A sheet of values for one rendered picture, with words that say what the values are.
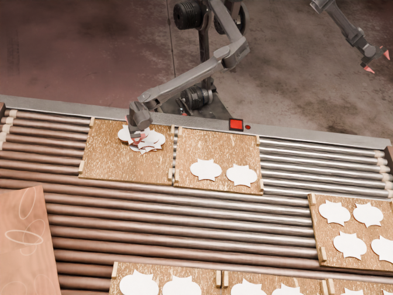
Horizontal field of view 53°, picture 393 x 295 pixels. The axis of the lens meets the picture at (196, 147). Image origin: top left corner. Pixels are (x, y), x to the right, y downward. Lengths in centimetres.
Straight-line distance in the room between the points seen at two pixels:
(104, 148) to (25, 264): 65
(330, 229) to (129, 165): 94
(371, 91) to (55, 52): 305
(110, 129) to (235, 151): 62
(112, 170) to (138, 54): 225
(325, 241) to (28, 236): 119
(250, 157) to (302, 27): 304
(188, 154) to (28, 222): 76
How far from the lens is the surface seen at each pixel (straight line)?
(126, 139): 188
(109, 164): 184
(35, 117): 210
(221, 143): 197
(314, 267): 178
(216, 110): 312
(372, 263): 188
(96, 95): 350
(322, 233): 184
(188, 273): 160
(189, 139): 196
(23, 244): 157
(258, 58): 415
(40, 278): 150
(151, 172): 182
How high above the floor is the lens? 241
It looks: 50 degrees down
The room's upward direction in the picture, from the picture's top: 12 degrees clockwise
